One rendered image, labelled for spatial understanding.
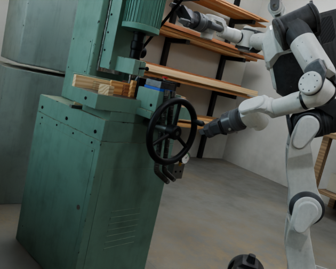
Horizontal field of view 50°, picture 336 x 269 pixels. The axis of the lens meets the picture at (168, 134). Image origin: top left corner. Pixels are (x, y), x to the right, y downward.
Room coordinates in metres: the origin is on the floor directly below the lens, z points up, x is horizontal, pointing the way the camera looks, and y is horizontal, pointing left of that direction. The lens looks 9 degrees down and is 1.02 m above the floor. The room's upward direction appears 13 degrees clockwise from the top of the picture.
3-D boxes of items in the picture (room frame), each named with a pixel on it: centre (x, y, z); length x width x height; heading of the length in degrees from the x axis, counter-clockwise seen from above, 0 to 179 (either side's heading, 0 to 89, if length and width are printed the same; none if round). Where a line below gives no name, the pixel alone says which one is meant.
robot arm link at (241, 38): (2.03, -0.25, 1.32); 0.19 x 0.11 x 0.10; 125
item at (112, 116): (1.68, 0.19, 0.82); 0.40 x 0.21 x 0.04; 137
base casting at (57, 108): (1.80, 0.32, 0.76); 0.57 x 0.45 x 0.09; 47
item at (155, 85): (1.61, 0.07, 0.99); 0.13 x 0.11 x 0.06; 137
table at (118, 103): (1.66, 0.14, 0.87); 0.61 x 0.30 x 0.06; 137
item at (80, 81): (1.75, 0.23, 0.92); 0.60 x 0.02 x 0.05; 137
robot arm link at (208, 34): (1.91, -0.07, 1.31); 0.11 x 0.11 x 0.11; 47
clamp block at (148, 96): (1.60, 0.08, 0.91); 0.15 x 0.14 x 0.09; 137
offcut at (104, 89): (1.48, 0.29, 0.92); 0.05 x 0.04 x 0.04; 73
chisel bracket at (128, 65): (1.73, 0.25, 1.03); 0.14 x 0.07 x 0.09; 47
